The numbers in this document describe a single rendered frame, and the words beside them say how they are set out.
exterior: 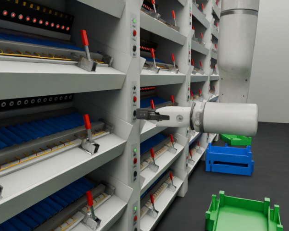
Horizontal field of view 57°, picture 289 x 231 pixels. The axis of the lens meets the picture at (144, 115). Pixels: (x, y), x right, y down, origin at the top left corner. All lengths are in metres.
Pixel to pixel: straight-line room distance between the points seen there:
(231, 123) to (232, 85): 0.14
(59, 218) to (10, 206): 0.22
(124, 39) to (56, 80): 0.30
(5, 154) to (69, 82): 0.18
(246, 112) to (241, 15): 0.23
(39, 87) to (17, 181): 0.16
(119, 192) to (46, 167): 0.34
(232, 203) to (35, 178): 0.95
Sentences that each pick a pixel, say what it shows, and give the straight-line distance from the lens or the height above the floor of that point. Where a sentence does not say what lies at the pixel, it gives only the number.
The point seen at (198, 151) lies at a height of 0.12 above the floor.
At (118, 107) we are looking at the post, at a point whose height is 0.58.
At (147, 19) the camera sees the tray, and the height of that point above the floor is 0.85.
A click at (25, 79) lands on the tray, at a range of 0.47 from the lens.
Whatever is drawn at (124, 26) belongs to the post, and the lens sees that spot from 0.78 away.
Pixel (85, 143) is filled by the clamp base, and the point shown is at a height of 0.51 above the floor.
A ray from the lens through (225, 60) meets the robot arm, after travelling 0.70.
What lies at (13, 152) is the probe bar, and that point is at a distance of 0.54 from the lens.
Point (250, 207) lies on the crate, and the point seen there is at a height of 0.10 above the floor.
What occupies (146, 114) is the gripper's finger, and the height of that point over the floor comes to 0.56.
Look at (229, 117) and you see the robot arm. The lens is 0.70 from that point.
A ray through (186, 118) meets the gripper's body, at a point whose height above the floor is 0.56.
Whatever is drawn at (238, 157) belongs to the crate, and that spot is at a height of 0.12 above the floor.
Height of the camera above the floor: 0.67
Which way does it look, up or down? 8 degrees down
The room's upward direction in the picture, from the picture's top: straight up
